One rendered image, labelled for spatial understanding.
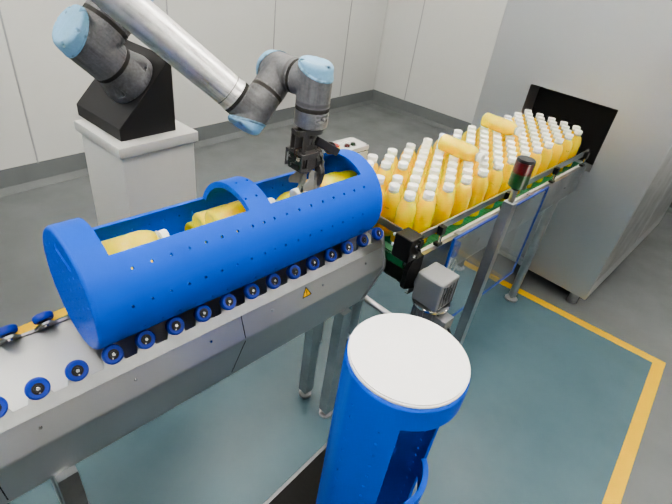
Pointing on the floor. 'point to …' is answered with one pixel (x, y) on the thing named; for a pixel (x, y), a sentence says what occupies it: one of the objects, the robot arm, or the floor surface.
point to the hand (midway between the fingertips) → (308, 190)
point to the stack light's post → (485, 268)
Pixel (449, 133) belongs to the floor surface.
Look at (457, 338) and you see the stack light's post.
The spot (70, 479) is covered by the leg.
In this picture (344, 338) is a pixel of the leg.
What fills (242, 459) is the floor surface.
